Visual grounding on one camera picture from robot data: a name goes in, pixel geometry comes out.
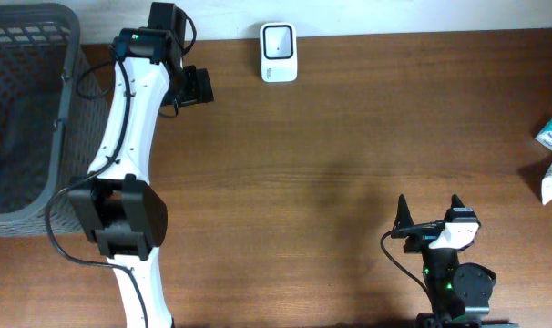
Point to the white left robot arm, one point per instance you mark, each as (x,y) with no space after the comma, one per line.
(115,204)

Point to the grey plastic mesh basket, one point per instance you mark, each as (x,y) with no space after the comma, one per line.
(49,133)

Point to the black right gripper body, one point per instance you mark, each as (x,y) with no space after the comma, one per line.
(421,237)

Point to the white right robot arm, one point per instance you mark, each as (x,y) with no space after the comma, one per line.
(458,293)

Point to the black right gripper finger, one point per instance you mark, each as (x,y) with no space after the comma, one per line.
(456,203)
(403,219)

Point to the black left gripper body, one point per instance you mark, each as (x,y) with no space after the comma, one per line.
(189,85)

